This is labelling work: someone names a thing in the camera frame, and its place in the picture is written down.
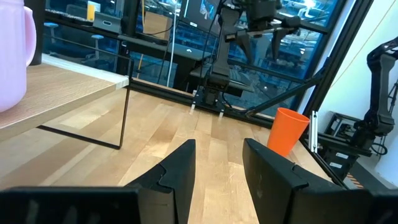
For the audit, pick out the background black robot arm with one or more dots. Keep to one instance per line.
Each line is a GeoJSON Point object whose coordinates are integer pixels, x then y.
{"type": "Point", "coordinates": [381, 87]}

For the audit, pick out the lilac plastic mug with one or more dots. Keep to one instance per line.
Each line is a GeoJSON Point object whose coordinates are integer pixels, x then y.
{"type": "Point", "coordinates": [12, 62]}

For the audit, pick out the black desk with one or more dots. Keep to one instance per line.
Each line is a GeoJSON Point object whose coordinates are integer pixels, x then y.
{"type": "Point", "coordinates": [168, 49]}

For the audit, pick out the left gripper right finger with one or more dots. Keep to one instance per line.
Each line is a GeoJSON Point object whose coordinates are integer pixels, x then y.
{"type": "Point", "coordinates": [270, 186]}

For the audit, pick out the grey box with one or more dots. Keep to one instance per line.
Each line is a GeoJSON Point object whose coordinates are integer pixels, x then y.
{"type": "Point", "coordinates": [107, 22]}

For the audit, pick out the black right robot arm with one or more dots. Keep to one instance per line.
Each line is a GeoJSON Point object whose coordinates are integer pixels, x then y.
{"type": "Point", "coordinates": [220, 62]}

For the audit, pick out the wooden shelf with black legs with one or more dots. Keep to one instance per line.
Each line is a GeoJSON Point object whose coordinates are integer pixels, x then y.
{"type": "Point", "coordinates": [56, 90]}

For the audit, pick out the silver aluminium bar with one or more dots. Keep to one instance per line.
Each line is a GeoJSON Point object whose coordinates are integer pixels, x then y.
{"type": "Point", "coordinates": [313, 130]}

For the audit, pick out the computer monitor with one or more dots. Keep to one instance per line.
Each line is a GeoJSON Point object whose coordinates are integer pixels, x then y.
{"type": "Point", "coordinates": [199, 12]}

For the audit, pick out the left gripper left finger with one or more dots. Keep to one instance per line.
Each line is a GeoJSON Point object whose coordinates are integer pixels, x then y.
{"type": "Point", "coordinates": [174, 186]}

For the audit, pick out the blue office chair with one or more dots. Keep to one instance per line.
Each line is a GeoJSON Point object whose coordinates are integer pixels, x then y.
{"type": "Point", "coordinates": [97, 37]}
{"type": "Point", "coordinates": [51, 26]}

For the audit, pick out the red-orange plastic cup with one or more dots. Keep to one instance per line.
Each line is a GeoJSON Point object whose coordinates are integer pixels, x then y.
{"type": "Point", "coordinates": [287, 130]}

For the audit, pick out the cardboard box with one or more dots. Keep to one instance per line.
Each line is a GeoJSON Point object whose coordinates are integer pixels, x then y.
{"type": "Point", "coordinates": [157, 25]}

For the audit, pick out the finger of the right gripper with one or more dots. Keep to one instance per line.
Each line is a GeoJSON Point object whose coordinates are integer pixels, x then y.
{"type": "Point", "coordinates": [277, 43]}
{"type": "Point", "coordinates": [246, 43]}

